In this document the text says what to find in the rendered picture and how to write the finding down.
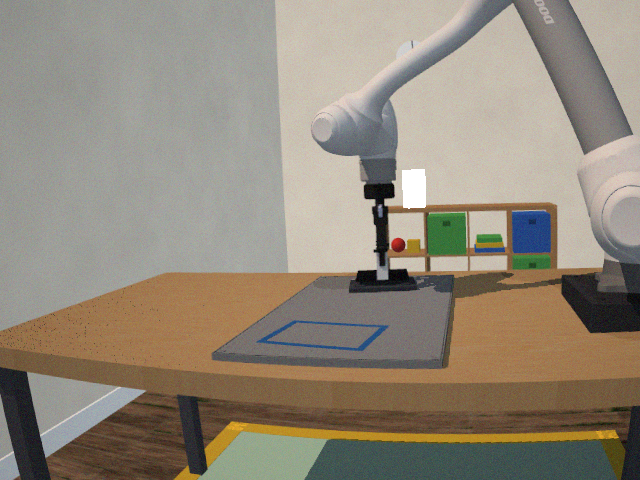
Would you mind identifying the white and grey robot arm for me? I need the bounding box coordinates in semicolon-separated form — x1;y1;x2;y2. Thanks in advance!
311;0;640;293

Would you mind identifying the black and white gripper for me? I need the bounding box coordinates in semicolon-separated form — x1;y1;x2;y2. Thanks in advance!
364;183;395;280

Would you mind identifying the blue tape outline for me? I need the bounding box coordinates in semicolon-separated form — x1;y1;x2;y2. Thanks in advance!
257;320;389;351

